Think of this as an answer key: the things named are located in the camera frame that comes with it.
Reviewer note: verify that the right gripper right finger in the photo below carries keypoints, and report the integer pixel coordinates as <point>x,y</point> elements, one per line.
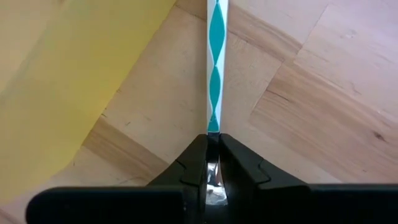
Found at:
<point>295,205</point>

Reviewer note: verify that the yellow translucent plastic bin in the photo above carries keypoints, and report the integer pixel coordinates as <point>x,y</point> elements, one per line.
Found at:
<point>62,77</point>

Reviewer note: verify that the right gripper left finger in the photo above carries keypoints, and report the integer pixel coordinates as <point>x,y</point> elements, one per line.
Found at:
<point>124,205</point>

